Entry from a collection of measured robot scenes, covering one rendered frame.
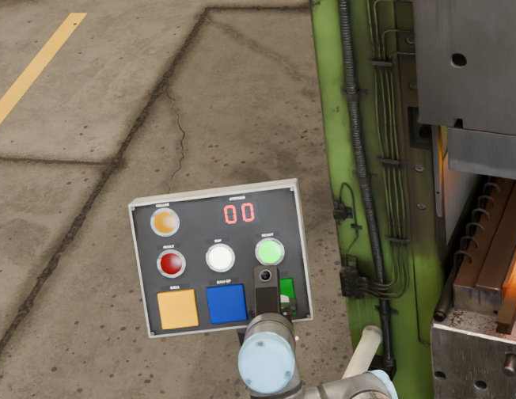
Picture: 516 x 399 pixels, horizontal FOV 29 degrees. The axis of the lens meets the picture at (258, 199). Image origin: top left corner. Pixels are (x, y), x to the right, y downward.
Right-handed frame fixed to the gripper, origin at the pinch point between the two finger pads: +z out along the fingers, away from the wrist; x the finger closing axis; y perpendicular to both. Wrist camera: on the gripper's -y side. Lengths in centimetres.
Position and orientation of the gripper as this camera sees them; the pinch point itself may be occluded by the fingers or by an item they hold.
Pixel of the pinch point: (275, 296)
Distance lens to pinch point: 197.8
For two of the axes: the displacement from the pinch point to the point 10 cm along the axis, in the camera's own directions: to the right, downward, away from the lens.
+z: 0.7, -1.6, 9.8
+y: 1.3, 9.8, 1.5
